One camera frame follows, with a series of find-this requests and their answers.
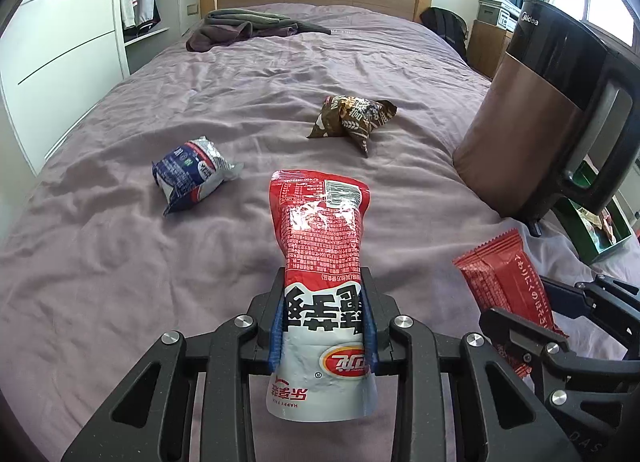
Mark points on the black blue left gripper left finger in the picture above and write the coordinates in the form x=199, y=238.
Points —
x=180, y=381

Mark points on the pink cartoon character pouch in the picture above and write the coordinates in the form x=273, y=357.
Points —
x=607, y=226

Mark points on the white wardrobe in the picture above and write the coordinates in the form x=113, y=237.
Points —
x=59, y=58

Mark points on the blue white snack bag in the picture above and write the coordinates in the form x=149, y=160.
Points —
x=192, y=172

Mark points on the green tray box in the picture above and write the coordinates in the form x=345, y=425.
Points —
x=583, y=229

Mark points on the crumpled dark clothes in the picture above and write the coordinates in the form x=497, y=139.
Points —
x=223, y=27

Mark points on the black backpack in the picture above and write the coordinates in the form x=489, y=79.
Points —
x=448, y=26

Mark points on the purple bed sheet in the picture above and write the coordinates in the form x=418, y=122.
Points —
x=93, y=273

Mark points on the red white snack pouch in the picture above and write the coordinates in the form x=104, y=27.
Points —
x=322, y=372

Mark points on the black copper electric kettle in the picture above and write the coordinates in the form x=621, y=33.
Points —
x=559, y=120

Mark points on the wooden nightstand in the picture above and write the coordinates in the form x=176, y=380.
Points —
x=486, y=48

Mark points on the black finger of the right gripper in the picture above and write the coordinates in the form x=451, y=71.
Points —
x=523, y=340

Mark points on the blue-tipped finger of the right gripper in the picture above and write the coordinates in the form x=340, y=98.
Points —
x=611, y=304

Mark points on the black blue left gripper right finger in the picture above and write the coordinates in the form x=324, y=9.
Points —
x=455, y=396

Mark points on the red snack packet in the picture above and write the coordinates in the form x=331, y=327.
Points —
x=500, y=274

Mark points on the grey printer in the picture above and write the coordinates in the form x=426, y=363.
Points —
x=501, y=13

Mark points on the brown chocolate snack bag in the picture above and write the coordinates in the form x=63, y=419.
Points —
x=353, y=117

